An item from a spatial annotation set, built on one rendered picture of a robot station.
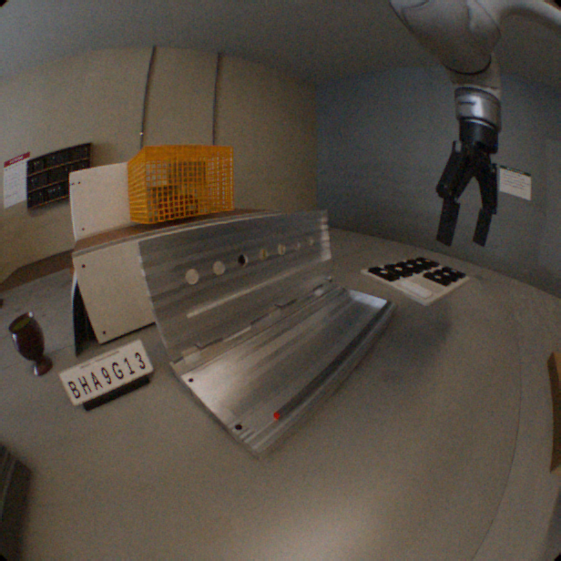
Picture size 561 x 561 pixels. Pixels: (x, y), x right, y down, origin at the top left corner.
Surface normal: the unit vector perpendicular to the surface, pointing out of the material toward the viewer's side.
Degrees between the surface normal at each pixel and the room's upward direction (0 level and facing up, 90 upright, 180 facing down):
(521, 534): 0
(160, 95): 90
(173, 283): 79
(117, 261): 90
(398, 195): 90
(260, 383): 0
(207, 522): 0
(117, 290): 90
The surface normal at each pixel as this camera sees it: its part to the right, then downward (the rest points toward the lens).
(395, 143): -0.76, 0.25
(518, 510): 0.00, -0.92
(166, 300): 0.73, 0.07
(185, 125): 0.65, 0.29
